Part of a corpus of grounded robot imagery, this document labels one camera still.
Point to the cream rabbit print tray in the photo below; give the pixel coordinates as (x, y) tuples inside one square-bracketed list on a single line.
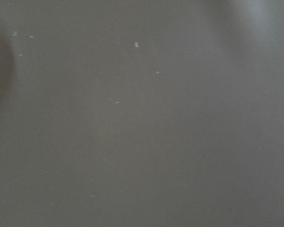
[(141, 113)]

